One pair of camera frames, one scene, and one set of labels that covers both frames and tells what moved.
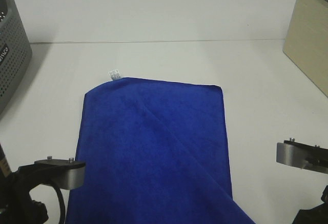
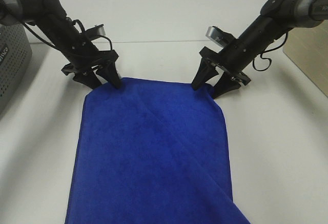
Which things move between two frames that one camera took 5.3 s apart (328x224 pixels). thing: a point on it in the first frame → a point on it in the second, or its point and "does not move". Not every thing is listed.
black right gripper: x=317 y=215 → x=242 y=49
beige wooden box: x=306 y=44 does not move
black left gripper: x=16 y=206 → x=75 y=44
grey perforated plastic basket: x=16 y=51 does not move
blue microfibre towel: x=156 y=151 does not move
